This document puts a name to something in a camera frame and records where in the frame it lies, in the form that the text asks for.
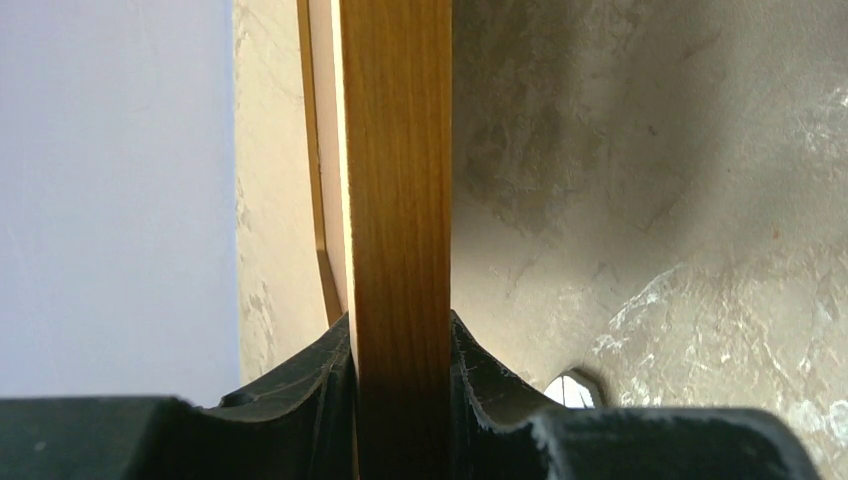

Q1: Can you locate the red handled adjustable wrench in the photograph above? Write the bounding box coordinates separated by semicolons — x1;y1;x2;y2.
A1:
543;369;605;409

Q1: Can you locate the wooden picture frame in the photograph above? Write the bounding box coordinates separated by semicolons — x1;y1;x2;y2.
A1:
297;1;452;479

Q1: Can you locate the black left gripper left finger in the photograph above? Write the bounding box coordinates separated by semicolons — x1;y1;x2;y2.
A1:
1;319;354;479

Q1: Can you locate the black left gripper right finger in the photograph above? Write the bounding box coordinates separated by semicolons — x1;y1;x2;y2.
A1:
451;314;819;479

